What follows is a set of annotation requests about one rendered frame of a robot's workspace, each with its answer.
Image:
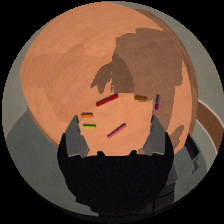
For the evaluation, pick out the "dark red rod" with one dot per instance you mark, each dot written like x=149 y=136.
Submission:
x=107 y=100

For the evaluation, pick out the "pink rod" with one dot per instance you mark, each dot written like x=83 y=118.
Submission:
x=116 y=131

